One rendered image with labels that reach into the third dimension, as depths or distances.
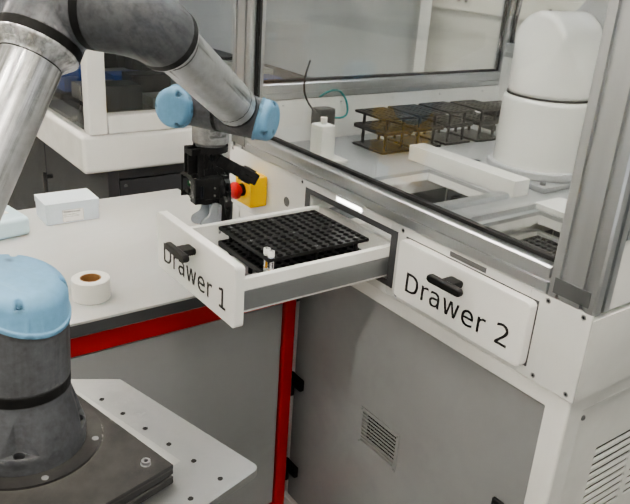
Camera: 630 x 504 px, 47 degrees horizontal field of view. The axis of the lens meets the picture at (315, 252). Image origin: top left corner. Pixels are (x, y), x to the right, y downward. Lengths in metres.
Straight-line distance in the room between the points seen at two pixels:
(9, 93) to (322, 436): 1.07
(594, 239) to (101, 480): 0.71
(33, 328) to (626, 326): 0.82
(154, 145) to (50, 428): 1.26
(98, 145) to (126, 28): 1.05
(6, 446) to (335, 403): 0.87
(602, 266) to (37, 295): 0.72
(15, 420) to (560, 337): 0.74
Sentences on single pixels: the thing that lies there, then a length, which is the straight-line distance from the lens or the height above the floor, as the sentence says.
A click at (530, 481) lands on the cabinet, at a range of 1.27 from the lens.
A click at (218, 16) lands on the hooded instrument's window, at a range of 2.12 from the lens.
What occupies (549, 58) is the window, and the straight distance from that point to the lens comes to 1.09.
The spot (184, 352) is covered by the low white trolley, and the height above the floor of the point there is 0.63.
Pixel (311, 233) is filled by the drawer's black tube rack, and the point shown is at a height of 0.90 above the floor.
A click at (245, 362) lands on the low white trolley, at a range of 1.58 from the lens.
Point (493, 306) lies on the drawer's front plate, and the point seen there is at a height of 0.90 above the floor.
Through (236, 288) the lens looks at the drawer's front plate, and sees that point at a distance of 1.14.
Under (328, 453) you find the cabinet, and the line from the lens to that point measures 1.73.
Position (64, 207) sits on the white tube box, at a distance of 1.78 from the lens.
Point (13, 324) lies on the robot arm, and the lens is 0.86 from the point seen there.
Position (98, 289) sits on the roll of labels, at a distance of 1.39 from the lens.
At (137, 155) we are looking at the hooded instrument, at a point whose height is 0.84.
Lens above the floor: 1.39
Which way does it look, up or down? 23 degrees down
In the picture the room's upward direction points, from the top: 4 degrees clockwise
